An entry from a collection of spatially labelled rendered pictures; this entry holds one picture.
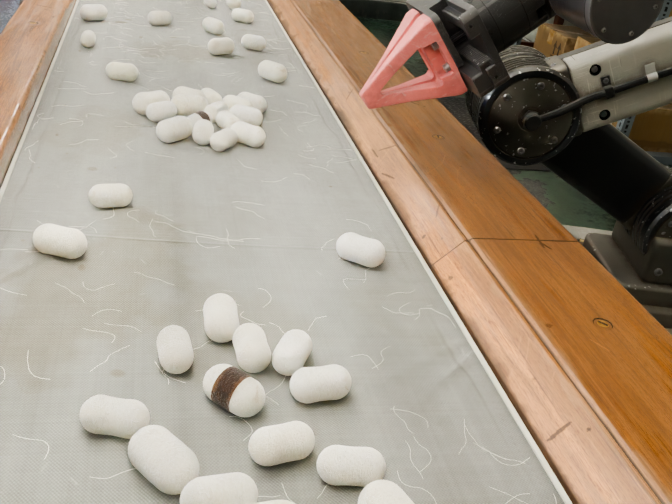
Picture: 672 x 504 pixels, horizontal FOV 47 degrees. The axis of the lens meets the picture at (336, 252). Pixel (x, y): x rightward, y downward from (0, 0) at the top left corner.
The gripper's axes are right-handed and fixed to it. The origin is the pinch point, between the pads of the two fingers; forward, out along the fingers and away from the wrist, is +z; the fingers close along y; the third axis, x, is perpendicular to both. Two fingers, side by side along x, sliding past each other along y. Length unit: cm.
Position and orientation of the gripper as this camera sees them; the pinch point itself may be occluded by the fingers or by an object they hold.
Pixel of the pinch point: (372, 95)
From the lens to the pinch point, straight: 62.5
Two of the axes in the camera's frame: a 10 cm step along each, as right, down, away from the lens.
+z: -8.3, 5.5, 0.9
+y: 2.2, 4.6, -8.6
